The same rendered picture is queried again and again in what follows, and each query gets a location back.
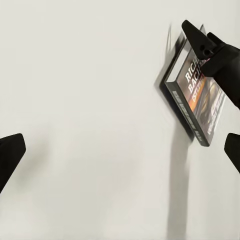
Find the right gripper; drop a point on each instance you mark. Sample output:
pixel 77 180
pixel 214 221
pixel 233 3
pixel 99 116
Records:
pixel 224 60

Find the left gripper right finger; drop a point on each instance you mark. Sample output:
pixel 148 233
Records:
pixel 232 149

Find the bed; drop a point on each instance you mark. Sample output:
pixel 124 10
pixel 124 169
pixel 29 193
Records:
pixel 109 154

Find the hardback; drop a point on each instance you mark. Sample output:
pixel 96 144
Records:
pixel 200 98

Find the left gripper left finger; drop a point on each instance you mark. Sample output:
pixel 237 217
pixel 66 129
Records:
pixel 12 149

